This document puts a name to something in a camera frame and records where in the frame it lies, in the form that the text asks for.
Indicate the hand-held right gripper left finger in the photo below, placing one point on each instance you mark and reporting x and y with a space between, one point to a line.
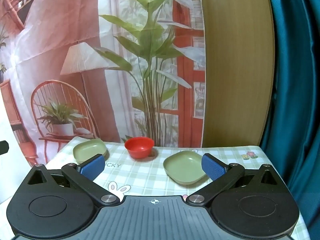
93 167

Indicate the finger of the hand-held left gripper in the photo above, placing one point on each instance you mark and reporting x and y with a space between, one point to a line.
3 147

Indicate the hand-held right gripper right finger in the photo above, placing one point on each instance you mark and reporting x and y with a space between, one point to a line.
212 167

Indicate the green square plate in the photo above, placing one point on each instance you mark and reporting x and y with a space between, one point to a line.
87 148
182 167

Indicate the red bowl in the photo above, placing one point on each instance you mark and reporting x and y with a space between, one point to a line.
138 148

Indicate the checkered printed tablecloth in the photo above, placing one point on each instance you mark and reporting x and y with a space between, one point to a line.
150 177

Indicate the wooden board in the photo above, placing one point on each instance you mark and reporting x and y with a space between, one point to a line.
237 67

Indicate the teal curtain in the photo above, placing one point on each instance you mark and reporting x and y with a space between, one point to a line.
295 80

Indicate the printed wall cloth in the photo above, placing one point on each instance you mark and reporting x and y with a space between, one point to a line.
100 105

